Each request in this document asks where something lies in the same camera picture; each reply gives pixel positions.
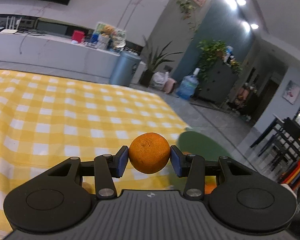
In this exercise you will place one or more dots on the pink small heater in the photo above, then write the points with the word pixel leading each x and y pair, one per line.
pixel 169 86

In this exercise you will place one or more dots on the potted long leaf plant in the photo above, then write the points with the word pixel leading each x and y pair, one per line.
pixel 154 58

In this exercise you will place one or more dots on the red box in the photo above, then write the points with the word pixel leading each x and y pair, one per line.
pixel 77 36

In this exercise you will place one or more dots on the dark grey drawer cabinet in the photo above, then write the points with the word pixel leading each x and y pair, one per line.
pixel 220 80

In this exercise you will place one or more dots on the blue grey trash bin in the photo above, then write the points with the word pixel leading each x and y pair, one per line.
pixel 125 69

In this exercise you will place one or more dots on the trailing green pothos plant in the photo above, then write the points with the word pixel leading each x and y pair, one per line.
pixel 210 52

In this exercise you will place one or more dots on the teddy bear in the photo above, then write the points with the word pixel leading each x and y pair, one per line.
pixel 107 30

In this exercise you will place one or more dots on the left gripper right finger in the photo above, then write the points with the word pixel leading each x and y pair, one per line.
pixel 192 167

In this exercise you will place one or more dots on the white plastic bag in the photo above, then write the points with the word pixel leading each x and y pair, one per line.
pixel 159 79

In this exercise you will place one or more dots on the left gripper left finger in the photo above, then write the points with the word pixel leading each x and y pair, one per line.
pixel 107 167

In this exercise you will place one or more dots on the yellow white checkered tablecloth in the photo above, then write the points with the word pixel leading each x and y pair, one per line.
pixel 45 120

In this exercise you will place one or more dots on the white marble tv console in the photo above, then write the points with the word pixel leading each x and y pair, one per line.
pixel 55 56

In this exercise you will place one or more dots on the blue water jug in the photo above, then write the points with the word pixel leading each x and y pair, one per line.
pixel 188 85

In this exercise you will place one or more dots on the white wifi router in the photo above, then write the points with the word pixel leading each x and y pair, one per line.
pixel 12 25

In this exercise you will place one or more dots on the black dining chairs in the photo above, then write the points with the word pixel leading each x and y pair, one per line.
pixel 282 144

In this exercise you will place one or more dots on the green colander bowl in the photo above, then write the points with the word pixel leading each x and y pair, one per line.
pixel 192 142

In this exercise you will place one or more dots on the orange mandarin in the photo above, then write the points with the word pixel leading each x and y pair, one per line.
pixel 210 184
pixel 149 153

